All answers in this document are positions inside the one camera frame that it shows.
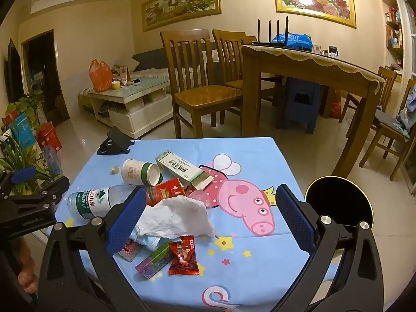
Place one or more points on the yellow cup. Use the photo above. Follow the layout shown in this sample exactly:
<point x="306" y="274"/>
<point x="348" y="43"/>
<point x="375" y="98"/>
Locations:
<point x="115" y="85"/>

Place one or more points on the blue cartoon printed tablecloth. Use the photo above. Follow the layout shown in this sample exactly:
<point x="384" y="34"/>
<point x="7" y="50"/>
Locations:
<point x="247" y="266"/>

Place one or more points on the small red foil packet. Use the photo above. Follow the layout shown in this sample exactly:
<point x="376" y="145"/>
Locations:
<point x="130" y="250"/>

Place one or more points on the wooden chair with cushion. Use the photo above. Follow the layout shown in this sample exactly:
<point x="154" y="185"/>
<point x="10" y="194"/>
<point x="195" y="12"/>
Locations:
<point x="386" y="136"/>

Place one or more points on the green white carton box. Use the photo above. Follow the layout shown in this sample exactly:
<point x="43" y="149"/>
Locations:
<point x="182" y="168"/>

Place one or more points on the blue plastic bag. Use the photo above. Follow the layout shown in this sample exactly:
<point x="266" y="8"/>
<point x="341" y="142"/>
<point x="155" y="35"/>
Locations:
<point x="292" y="38"/>

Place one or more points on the grey seat cushion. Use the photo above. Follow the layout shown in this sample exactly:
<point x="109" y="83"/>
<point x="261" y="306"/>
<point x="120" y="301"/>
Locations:
<point x="386" y="122"/>

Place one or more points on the clear plastic cup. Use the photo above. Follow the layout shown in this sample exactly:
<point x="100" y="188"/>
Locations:
<point x="200" y="196"/>

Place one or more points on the grey sofa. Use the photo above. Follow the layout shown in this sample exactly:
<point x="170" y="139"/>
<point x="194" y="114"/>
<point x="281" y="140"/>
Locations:
<point x="151" y="60"/>

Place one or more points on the wooden dining table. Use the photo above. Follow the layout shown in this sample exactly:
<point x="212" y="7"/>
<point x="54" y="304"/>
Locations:
<point x="292" y="70"/>

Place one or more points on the clear plastic water bottle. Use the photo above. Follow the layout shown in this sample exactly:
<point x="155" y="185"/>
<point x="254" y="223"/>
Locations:
<point x="87" y="203"/>

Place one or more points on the black round bin gold rim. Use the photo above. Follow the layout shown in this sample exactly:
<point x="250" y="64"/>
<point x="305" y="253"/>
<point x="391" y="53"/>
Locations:
<point x="338" y="198"/>

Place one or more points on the white tissue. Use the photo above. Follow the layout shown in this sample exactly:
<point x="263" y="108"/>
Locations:
<point x="178" y="216"/>

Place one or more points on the beige lace table cover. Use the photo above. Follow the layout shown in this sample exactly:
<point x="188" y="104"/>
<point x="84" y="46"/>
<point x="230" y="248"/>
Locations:
<point x="325" y="59"/>

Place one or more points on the black router with antennas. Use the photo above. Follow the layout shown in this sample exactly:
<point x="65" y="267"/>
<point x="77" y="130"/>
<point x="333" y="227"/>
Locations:
<point x="279" y="44"/>

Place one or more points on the wall shelf with goods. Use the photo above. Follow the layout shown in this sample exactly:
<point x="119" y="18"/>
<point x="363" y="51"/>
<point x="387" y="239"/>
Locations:
<point x="394" y="32"/>

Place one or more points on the white coffee table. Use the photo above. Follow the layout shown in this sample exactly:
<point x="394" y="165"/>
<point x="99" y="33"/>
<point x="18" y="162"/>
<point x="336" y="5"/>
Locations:
<point x="130" y="117"/>

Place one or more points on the wooden slat-back chair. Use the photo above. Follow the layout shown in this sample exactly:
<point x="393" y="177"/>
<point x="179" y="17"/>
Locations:
<point x="227" y="48"/>
<point x="385" y="83"/>
<point x="201" y="96"/>

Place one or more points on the orange plastic bag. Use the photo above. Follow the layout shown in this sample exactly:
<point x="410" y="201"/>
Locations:
<point x="100" y="76"/>

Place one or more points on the white green paper cup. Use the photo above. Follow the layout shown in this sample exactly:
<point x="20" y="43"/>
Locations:
<point x="135" y="172"/>

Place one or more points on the blue gift box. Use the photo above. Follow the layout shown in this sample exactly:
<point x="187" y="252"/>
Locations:
<point x="22" y="130"/>

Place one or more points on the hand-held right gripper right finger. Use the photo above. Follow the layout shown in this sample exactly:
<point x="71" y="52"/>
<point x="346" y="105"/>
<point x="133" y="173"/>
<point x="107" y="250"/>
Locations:
<point x="294" y="217"/>

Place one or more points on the wall television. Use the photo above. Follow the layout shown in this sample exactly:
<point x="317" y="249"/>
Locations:
<point x="14" y="74"/>

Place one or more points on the red candy wrapper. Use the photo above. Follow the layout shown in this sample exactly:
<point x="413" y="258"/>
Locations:
<point x="183" y="256"/>

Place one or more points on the black phone stand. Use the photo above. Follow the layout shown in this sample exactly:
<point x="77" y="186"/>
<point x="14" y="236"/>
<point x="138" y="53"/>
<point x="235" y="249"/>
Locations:
<point x="112" y="140"/>

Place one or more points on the framed horse painting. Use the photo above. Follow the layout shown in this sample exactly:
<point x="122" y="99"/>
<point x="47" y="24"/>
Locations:
<point x="182" y="5"/>

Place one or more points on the person's left hand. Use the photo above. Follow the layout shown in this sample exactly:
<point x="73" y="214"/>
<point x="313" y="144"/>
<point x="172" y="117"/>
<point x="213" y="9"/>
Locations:
<point x="27" y="266"/>

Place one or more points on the green potted plant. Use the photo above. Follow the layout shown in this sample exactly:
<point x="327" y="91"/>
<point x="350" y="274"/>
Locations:
<point x="19" y="157"/>

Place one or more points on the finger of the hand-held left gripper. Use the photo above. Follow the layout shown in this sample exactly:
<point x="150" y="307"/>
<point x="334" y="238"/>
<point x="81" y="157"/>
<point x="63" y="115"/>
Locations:
<point x="53" y="188"/>
<point x="22" y="174"/>

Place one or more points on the framed peony flower painting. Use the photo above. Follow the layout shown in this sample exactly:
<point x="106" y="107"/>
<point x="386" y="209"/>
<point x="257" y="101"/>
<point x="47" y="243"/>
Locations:
<point x="312" y="0"/>

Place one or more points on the light blue floral clothes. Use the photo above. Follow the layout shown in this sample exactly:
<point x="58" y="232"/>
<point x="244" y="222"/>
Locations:
<point x="408" y="110"/>

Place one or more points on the small beige bottle cap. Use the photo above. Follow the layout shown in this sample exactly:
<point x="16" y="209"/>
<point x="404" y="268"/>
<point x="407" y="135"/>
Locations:
<point x="115" y="169"/>

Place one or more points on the red gift box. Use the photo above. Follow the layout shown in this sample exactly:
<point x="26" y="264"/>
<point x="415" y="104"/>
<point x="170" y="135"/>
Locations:
<point x="48" y="136"/>

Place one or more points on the green purple wrapper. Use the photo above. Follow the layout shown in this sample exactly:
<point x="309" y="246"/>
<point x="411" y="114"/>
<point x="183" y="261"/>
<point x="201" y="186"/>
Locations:
<point x="152" y="261"/>

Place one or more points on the blue face mask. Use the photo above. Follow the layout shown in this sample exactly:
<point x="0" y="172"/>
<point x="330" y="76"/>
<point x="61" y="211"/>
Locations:
<point x="148" y="241"/>

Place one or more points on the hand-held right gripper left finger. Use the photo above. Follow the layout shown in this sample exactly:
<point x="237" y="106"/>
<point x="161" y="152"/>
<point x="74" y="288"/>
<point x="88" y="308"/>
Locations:
<point x="128" y="221"/>

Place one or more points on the glass sliding door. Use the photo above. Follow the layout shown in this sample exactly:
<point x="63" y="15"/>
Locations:
<point x="410" y="165"/>

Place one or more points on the blue plastic stool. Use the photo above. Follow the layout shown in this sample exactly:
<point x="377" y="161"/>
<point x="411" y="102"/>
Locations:
<point x="302" y="110"/>

